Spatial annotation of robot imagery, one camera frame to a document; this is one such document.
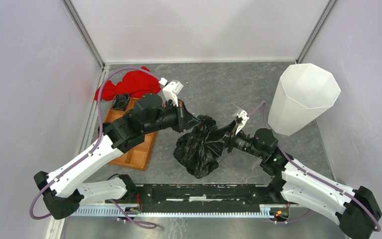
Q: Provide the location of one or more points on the small black bag in tray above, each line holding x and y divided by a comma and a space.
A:
120, 102

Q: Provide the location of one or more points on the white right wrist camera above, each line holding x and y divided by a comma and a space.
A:
241, 118

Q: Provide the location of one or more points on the white plastic trash bin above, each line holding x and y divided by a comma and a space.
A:
304, 92

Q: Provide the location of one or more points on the black plastic trash bag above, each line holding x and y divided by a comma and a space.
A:
191, 151

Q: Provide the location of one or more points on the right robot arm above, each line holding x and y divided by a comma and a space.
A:
355, 211

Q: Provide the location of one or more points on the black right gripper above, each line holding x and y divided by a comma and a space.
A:
227, 135

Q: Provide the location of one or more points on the wooden compartment tray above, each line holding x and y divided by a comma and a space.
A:
136, 149

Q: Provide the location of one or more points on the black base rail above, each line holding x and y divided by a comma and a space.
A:
201, 198

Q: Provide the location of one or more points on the red cloth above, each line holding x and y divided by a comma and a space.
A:
134, 83

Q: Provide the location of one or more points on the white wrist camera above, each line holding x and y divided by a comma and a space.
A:
171, 91
241, 118

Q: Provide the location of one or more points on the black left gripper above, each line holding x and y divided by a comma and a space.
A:
185, 119

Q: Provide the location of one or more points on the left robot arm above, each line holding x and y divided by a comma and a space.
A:
64, 189

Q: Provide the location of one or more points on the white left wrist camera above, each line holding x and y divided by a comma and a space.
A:
171, 91

